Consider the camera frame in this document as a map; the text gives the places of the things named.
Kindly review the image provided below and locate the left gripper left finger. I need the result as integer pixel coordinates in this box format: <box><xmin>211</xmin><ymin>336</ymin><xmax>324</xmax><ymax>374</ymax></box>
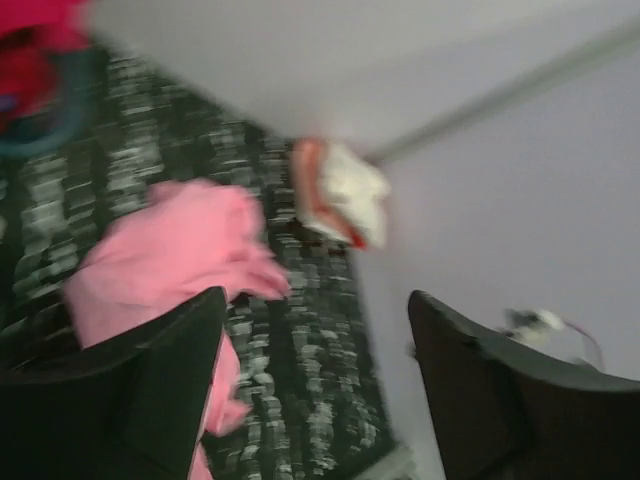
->
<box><xmin>1</xmin><ymin>287</ymin><xmax>226</xmax><ymax>479</ymax></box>

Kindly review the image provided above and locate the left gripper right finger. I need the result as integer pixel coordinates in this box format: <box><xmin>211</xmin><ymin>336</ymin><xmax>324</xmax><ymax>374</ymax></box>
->
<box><xmin>407</xmin><ymin>290</ymin><xmax>639</xmax><ymax>479</ymax></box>

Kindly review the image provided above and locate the light pink t-shirt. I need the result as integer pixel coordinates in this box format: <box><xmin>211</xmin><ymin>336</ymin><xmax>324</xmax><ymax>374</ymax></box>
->
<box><xmin>62</xmin><ymin>178</ymin><xmax>292</xmax><ymax>480</ymax></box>

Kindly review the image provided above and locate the blue plastic basket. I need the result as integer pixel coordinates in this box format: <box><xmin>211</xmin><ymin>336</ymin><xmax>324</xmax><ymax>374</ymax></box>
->
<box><xmin>1</xmin><ymin>48</ymin><xmax>91</xmax><ymax>158</ymax></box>

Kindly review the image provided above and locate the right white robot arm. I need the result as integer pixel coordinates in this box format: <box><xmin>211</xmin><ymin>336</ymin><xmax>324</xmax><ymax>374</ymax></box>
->
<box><xmin>500</xmin><ymin>309</ymin><xmax>605</xmax><ymax>372</ymax></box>

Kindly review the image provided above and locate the red folded t-shirt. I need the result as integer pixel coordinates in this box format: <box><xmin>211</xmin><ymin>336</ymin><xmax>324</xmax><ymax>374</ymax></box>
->
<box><xmin>311</xmin><ymin>197</ymin><xmax>368</xmax><ymax>250</ymax></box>

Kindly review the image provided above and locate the white folded t-shirt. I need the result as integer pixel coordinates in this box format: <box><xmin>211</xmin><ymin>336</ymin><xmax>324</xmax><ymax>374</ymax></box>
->
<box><xmin>296</xmin><ymin>140</ymin><xmax>391</xmax><ymax>249</ymax></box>

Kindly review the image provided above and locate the peach folded t-shirt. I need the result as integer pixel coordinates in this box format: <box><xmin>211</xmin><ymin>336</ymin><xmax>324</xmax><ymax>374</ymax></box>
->
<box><xmin>291</xmin><ymin>139</ymin><xmax>329</xmax><ymax>218</ymax></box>

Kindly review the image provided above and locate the dark red t-shirt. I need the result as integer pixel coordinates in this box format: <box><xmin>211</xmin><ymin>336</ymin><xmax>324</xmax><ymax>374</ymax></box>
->
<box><xmin>1</xmin><ymin>28</ymin><xmax>57</xmax><ymax>131</ymax></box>

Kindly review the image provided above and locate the magenta t-shirt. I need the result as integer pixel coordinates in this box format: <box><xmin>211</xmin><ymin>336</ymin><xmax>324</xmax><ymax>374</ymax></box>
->
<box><xmin>1</xmin><ymin>0</ymin><xmax>88</xmax><ymax>52</ymax></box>

